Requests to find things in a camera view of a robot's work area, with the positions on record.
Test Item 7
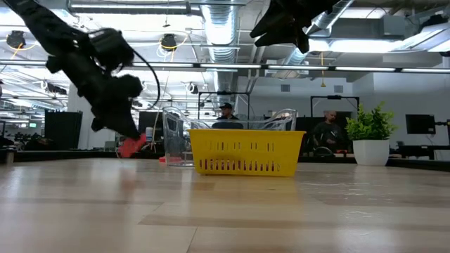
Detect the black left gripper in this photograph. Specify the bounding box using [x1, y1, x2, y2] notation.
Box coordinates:
[47, 52, 144, 140]

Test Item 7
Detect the green plant in white pot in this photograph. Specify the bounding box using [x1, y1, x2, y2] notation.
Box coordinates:
[345, 101, 399, 167]

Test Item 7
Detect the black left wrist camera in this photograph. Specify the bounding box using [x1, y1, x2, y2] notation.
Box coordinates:
[87, 27, 136, 73]

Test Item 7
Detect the long ceiling light strip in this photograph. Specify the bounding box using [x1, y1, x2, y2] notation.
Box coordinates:
[400, 67, 450, 74]
[333, 66, 397, 72]
[266, 65, 330, 71]
[200, 63, 263, 70]

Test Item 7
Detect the clear plastic bin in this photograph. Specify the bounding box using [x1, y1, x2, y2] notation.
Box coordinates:
[162, 107, 298, 168]
[181, 111, 295, 131]

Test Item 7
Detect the black ceiling device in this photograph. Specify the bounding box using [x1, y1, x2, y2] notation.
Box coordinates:
[160, 33, 179, 52]
[6, 30, 26, 49]

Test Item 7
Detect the yellow plastic basket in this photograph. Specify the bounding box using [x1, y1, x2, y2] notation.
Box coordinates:
[187, 129, 307, 177]

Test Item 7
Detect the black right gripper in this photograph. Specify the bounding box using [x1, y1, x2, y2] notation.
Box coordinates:
[248, 0, 340, 54]

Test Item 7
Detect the black metal rig frame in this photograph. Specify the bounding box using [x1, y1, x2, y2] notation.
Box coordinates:
[198, 91, 251, 122]
[310, 94, 360, 120]

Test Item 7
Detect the black aluminium table frame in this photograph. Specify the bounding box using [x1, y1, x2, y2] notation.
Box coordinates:
[0, 149, 450, 173]

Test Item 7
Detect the black computer monitor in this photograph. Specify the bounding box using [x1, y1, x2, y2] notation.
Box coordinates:
[405, 114, 437, 135]

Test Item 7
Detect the black partition panel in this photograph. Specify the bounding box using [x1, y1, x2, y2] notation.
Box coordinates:
[44, 110, 84, 150]

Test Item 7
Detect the yellow hanging cord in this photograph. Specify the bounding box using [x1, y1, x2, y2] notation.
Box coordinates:
[319, 52, 326, 89]

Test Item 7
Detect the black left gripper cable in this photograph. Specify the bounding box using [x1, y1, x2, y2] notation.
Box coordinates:
[131, 48, 162, 110]

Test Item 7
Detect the person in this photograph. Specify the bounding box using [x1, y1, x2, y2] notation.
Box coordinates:
[311, 110, 344, 157]
[212, 102, 244, 130]

